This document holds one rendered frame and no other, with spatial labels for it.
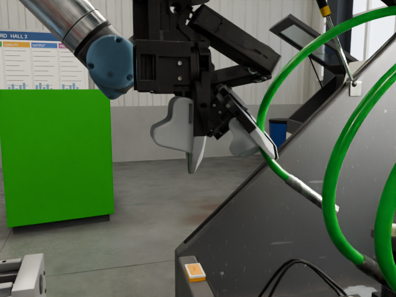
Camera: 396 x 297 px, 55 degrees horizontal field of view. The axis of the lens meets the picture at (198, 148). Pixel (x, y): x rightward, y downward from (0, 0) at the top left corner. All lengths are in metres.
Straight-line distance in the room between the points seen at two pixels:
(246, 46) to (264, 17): 7.33
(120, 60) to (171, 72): 0.16
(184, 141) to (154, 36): 0.12
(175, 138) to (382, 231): 0.23
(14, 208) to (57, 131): 0.78
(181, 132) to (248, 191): 0.42
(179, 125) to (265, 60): 0.12
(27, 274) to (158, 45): 0.47
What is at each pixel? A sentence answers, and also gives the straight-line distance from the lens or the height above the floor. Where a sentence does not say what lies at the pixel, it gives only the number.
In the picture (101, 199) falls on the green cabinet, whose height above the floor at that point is 0.24.
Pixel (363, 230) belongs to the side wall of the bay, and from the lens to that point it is 1.00.
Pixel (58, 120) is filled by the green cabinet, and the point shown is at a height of 1.02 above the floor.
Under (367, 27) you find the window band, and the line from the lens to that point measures 6.82.
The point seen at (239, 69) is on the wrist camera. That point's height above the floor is 1.33.
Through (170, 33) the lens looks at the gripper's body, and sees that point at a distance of 0.44.
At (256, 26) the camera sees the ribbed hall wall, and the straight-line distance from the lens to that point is 7.69.
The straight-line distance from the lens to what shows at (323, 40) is 0.63.
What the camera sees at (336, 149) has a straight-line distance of 0.43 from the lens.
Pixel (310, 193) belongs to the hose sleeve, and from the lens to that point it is 0.65.
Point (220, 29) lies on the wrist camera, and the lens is 0.44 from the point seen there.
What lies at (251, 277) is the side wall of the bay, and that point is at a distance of 0.91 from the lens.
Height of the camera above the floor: 1.30
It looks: 9 degrees down
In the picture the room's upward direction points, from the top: straight up
